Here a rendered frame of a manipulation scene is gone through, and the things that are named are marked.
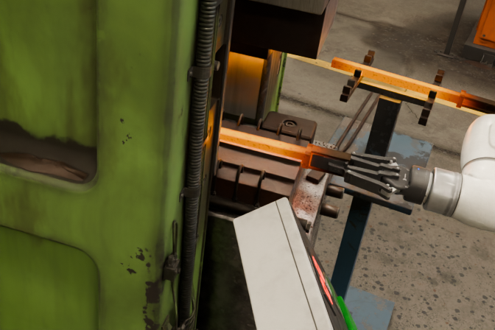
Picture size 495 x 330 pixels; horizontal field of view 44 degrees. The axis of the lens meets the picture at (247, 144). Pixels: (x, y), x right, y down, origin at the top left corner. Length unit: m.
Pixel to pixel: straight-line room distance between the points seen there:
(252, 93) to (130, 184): 0.69
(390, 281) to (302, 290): 1.87
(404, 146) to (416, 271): 0.81
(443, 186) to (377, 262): 1.40
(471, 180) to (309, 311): 0.66
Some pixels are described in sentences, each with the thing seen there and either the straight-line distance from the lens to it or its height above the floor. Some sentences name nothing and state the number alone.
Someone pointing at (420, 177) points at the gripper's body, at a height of 1.03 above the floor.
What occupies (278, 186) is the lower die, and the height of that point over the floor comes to 0.98.
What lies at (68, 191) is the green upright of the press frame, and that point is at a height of 1.11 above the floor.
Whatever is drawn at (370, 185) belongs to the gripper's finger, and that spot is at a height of 1.00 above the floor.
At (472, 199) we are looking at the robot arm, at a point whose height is 1.02.
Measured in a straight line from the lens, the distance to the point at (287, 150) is 1.27.
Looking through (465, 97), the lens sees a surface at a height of 1.00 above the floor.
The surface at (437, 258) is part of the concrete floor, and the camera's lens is 2.76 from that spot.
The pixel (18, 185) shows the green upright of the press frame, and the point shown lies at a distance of 0.99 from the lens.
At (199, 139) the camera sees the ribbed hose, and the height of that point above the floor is 1.21.
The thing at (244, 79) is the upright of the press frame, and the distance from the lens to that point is 1.50.
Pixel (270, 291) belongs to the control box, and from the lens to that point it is 0.72.
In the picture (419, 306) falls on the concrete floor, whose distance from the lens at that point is 2.51.
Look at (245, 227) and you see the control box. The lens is 0.81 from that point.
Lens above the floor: 1.69
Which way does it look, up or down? 32 degrees down
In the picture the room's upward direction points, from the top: 8 degrees clockwise
